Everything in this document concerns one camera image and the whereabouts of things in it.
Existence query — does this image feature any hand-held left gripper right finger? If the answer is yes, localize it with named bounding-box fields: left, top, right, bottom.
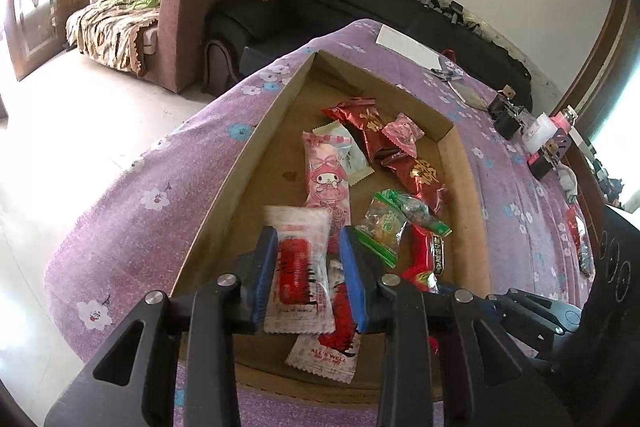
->
left=340, top=227, right=574, bottom=427

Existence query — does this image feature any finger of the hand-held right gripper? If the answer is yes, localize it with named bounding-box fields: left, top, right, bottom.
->
left=486, top=293, right=568, bottom=350
left=506, top=288, right=585, bottom=325

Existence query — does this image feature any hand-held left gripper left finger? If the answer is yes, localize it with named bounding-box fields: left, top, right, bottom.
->
left=44, top=228, right=279, bottom=427

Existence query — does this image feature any white red snack packet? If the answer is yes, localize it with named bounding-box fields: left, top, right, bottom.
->
left=262, top=205, right=334, bottom=336
left=285, top=257, right=364, bottom=381

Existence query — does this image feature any green snack packet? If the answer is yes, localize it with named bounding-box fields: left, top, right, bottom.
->
left=354, top=189, right=407, bottom=269

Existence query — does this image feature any long red snack packet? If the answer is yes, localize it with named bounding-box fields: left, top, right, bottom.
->
left=401, top=224, right=447, bottom=294

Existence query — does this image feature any pink cartoon snack packet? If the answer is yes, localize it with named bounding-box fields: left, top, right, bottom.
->
left=301, top=131, right=354, bottom=229

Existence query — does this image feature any cardboard box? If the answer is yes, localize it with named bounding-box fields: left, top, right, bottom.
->
left=167, top=49, right=493, bottom=405

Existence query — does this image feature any white pale-green snack packet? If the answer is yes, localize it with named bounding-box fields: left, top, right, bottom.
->
left=312, top=122, right=374, bottom=188

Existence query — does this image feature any small pink snack packet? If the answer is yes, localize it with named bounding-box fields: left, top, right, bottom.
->
left=382, top=113, right=426, bottom=161

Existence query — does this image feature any red packet with dark print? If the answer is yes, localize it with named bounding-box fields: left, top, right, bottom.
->
left=565, top=206, right=593, bottom=278

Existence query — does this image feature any crumpled white cloth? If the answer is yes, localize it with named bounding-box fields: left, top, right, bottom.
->
left=557, top=164, right=581, bottom=202

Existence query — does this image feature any red gold-print snack packet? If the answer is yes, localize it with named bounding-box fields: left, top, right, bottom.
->
left=321, top=97, right=402, bottom=161
left=381, top=153, right=449, bottom=216

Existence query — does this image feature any black clamp stand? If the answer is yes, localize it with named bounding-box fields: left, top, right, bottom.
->
left=526, top=132, right=573, bottom=182
left=487, top=87, right=531, bottom=140

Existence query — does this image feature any purple floral blanket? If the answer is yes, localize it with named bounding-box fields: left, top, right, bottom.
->
left=44, top=19, right=601, bottom=427

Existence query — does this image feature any white pink container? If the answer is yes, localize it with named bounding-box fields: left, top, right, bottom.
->
left=522, top=106, right=576, bottom=154

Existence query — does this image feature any brown notebook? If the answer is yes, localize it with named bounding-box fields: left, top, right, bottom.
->
left=449, top=77, right=488, bottom=108

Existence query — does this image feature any white paper sheet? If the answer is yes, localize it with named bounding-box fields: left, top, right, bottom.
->
left=376, top=24, right=443, bottom=68

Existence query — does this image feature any black sofa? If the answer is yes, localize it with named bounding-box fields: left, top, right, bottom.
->
left=205, top=0, right=533, bottom=112

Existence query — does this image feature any brown armchair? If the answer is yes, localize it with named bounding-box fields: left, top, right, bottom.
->
left=127, top=0, right=295, bottom=95

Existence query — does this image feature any patterned throw blanket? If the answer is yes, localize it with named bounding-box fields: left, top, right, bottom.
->
left=65, top=0, right=166, bottom=75

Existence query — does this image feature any wooden window frame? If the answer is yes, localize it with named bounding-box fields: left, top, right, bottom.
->
left=547, top=0, right=640, bottom=158

